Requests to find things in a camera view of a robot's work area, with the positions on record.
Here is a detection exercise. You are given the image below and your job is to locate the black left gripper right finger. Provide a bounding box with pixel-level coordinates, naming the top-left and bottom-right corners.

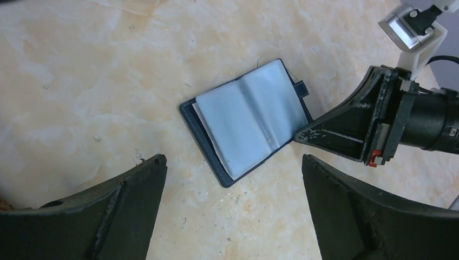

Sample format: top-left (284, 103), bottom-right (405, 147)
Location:
top-left (302, 155), bottom-right (458, 259)

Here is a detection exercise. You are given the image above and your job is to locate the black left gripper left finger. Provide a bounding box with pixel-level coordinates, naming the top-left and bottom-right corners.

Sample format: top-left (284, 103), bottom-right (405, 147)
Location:
top-left (1, 154), bottom-right (167, 259)

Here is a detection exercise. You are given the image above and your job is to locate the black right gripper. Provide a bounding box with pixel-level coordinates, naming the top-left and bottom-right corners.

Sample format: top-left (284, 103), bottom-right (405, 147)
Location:
top-left (294, 66), bottom-right (458, 167)

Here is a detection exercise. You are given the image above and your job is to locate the navy blue card holder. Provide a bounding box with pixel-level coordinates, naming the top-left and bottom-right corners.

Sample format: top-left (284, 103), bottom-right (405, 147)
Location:
top-left (179, 58), bottom-right (312, 188)

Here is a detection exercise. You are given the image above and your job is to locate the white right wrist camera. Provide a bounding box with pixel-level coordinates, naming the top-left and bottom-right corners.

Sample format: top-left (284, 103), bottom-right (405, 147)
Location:
top-left (378, 1), bottom-right (458, 80)

